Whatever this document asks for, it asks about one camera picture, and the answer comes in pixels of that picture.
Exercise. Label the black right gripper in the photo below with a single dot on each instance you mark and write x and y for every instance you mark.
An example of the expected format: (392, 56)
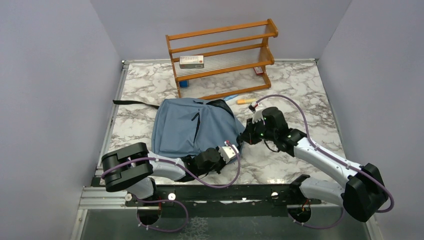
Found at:
(249, 135)

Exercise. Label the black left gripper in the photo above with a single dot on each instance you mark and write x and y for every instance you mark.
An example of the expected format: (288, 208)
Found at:
(223, 163)

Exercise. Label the blue student backpack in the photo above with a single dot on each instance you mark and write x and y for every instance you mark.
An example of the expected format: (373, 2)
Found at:
(189, 126)

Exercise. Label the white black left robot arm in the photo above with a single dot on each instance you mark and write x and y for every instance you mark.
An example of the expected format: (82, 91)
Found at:
(133, 168)

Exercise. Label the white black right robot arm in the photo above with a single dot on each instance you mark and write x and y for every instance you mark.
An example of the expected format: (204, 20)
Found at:
(358, 189)

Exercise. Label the orange highlighter pen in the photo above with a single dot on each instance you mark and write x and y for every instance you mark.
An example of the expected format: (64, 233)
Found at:
(245, 101)

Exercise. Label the blue pen on table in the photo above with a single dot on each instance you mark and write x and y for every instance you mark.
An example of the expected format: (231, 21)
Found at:
(230, 97)

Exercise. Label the small red card box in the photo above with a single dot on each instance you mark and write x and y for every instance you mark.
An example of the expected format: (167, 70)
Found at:
(258, 70)

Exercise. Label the blue small object under shelf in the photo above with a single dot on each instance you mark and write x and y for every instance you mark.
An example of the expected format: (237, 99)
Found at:
(184, 84)

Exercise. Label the orange wooden shelf rack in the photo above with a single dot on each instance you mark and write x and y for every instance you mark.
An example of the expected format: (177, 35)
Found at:
(237, 48)

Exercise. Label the white grey box on shelf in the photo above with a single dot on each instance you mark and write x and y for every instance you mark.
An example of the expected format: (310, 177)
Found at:
(191, 62)

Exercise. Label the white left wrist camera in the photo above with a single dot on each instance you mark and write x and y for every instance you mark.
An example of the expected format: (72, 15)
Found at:
(228, 152)

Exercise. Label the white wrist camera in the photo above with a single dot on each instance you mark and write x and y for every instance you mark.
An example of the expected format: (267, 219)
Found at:
(257, 109)
(228, 152)

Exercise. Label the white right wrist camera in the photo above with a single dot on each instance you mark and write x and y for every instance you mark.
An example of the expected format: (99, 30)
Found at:
(257, 109)

